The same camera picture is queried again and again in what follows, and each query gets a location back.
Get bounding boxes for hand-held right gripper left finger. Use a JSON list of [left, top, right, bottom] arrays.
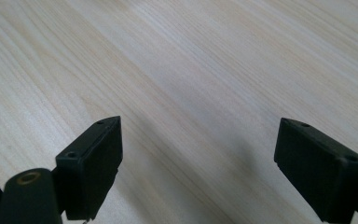
[[55, 115, 124, 221]]

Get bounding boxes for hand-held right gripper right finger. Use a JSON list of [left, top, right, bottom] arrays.
[[273, 117, 358, 224]]

